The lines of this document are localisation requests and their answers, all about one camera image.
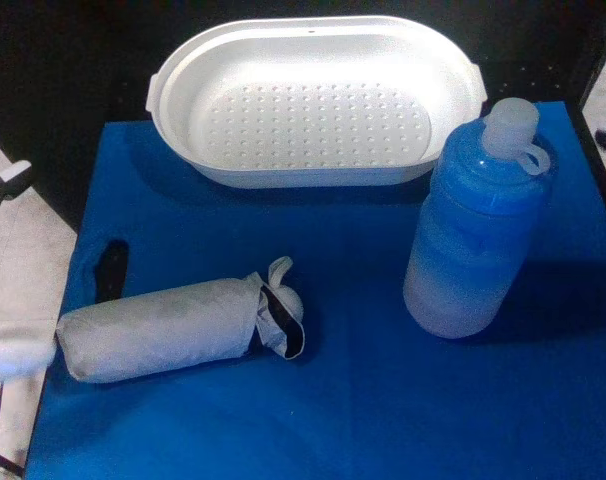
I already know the black metal frame bar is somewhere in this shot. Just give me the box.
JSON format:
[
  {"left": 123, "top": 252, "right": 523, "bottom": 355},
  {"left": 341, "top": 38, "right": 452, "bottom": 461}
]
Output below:
[{"left": 565, "top": 9, "right": 606, "bottom": 241}]

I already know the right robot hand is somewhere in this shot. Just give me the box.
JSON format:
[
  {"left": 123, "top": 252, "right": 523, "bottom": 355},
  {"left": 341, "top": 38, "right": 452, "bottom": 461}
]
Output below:
[{"left": 0, "top": 159, "right": 34, "bottom": 220}]

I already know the blue table cloth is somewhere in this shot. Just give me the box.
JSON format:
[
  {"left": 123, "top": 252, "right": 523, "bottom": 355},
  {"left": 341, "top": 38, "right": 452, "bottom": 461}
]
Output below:
[{"left": 25, "top": 102, "right": 606, "bottom": 480}]

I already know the blue translucent water bottle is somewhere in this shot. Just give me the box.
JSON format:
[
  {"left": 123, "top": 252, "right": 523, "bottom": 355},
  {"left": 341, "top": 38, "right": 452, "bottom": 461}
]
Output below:
[{"left": 402, "top": 97, "right": 554, "bottom": 340}]

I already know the umbrella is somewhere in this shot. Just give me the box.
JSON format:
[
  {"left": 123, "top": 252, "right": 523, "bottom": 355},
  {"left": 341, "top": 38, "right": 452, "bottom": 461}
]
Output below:
[{"left": 55, "top": 256, "right": 307, "bottom": 385}]

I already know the white perforated oval basket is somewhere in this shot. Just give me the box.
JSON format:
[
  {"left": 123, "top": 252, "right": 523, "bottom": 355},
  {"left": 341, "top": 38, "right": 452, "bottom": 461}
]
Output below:
[{"left": 145, "top": 14, "right": 486, "bottom": 190}]

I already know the white rounded blurry object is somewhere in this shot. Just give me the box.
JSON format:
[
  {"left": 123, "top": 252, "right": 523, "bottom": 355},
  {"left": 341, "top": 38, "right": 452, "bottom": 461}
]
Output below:
[{"left": 0, "top": 335, "right": 57, "bottom": 394}]

